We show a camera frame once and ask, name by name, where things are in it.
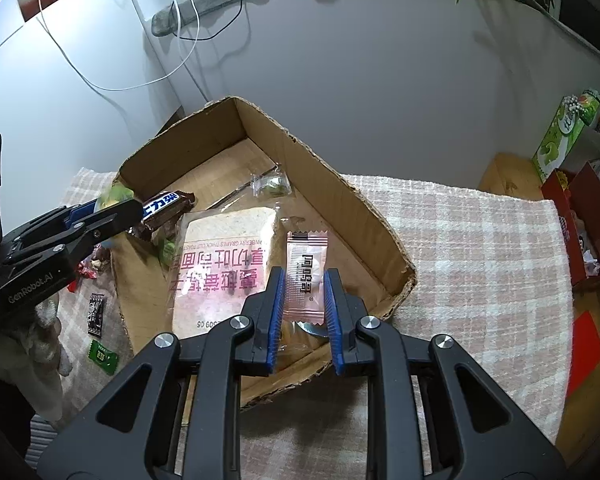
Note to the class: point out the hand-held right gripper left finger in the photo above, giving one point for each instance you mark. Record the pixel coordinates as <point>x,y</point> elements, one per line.
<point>276,320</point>

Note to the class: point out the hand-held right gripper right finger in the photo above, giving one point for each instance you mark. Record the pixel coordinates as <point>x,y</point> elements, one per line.
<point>334,320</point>

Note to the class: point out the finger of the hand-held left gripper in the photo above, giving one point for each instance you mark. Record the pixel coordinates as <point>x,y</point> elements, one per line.
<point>115,217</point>
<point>82,212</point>

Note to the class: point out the dark chocolate bar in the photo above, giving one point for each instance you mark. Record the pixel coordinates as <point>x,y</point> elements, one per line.
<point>167,203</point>

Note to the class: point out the pink candy packet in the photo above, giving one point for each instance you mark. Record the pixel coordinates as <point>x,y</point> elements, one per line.
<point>305,270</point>

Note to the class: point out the pink printed bread packet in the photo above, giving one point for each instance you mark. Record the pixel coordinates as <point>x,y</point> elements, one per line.
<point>215,265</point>

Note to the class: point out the cardboard box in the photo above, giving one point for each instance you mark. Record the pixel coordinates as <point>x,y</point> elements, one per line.
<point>340,210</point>

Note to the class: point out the clear packet green candy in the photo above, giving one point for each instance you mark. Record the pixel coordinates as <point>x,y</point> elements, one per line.
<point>272,187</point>

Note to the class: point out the person's left hand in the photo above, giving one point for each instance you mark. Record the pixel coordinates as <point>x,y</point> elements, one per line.
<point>35,355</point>

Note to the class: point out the green wrapped snack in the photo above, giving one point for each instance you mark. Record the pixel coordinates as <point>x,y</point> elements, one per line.
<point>167,252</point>
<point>115,195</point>

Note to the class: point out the red wrapped candy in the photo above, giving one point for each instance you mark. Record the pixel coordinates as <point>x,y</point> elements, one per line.
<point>84,274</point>

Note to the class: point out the small black packet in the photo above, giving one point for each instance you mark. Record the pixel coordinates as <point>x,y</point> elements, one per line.
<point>96,312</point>

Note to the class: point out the small green packet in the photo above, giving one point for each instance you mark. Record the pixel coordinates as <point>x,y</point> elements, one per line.
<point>102,356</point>

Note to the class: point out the pink plaid blanket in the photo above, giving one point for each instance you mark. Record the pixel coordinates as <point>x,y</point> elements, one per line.
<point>455,240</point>

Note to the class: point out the grey striped mat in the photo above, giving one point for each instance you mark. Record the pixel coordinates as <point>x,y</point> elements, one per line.
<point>47,430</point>

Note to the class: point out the red envelope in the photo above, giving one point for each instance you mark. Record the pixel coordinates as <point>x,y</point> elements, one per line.
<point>585,350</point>

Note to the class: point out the red open box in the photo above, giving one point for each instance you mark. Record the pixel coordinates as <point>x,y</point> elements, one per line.
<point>562,205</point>

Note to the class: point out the green carton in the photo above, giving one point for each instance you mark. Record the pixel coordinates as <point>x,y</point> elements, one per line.
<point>555,145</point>

